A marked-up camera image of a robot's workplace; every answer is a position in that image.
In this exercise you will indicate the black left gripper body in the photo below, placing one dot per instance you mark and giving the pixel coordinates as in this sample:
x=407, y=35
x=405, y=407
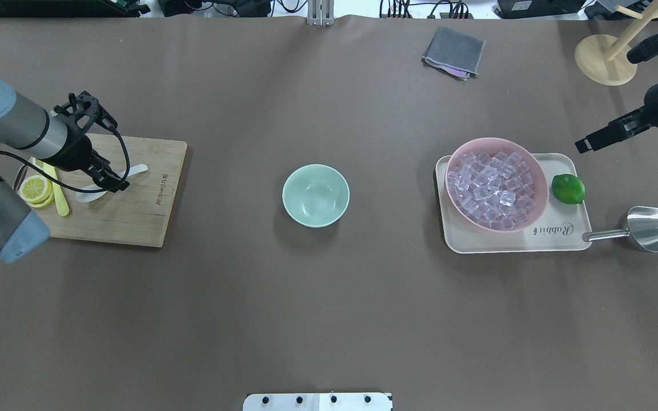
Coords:
x=76, y=151

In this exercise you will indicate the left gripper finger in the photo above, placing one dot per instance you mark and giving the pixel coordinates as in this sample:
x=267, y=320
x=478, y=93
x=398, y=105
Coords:
x=103, y=176

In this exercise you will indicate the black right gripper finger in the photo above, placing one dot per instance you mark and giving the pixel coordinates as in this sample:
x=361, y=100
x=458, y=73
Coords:
x=618, y=130

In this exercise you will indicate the white plastic spoon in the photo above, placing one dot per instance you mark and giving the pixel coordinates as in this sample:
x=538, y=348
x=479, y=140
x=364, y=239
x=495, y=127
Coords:
x=83, y=197

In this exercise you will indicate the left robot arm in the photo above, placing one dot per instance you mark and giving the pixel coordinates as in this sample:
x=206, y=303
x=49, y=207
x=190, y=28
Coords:
x=57, y=137

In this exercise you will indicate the steel ice scoop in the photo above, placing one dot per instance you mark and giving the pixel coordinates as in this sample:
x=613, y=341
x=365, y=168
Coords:
x=640, y=227

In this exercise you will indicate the pink bowl of ice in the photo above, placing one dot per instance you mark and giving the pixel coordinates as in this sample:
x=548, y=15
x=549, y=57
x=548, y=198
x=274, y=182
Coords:
x=496, y=184

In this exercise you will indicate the green ceramic bowl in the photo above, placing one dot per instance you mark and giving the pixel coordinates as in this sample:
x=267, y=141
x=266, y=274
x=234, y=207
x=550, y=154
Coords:
x=316, y=195

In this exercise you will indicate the yellow plastic knife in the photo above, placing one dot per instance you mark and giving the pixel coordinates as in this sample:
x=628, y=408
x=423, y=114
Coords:
x=63, y=208

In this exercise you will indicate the wooden cutting board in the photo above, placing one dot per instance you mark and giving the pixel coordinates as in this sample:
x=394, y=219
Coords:
x=137, y=216

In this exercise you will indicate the lemon slice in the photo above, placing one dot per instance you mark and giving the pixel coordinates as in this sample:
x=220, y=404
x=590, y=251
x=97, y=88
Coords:
x=37, y=191

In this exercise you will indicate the wooden cup stand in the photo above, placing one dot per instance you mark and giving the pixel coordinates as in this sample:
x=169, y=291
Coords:
x=610, y=60

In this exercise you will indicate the green lime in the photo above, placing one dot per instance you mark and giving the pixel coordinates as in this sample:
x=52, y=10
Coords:
x=568, y=189

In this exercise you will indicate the beige rectangular tray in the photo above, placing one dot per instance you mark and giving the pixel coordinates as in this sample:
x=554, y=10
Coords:
x=560, y=227

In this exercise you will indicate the grey folded cloth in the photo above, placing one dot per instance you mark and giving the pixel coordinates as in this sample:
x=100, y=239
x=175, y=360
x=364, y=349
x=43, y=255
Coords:
x=455, y=53

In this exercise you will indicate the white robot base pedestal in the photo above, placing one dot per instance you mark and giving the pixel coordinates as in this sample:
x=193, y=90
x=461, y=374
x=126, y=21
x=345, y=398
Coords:
x=319, y=401

